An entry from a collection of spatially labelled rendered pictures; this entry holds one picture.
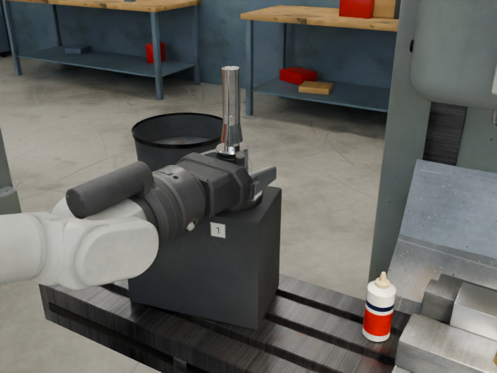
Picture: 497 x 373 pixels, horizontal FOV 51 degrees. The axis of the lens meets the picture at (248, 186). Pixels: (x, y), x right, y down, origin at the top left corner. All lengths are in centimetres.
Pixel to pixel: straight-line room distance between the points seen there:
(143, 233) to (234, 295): 26
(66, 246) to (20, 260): 4
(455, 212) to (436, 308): 30
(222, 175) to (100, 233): 21
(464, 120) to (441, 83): 49
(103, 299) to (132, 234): 36
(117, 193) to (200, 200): 12
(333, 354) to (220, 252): 22
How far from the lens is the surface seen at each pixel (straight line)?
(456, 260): 102
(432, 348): 67
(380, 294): 78
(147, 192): 62
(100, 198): 57
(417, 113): 102
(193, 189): 65
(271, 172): 74
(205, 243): 76
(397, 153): 105
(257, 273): 76
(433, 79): 52
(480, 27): 50
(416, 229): 103
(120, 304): 90
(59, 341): 231
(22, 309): 253
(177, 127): 280
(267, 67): 551
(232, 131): 73
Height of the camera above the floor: 145
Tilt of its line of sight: 25 degrees down
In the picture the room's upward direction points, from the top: straight up
